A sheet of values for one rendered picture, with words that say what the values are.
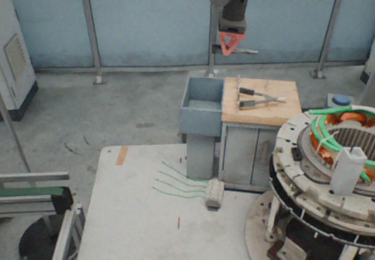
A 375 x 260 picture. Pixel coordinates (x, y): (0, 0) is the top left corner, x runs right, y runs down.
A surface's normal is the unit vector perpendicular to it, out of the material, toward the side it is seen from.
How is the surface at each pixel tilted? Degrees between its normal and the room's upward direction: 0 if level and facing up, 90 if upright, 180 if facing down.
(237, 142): 90
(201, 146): 90
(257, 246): 0
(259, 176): 90
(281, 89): 0
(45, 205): 90
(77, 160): 0
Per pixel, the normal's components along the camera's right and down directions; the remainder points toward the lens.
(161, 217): 0.00, -0.79
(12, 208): 0.06, 0.61
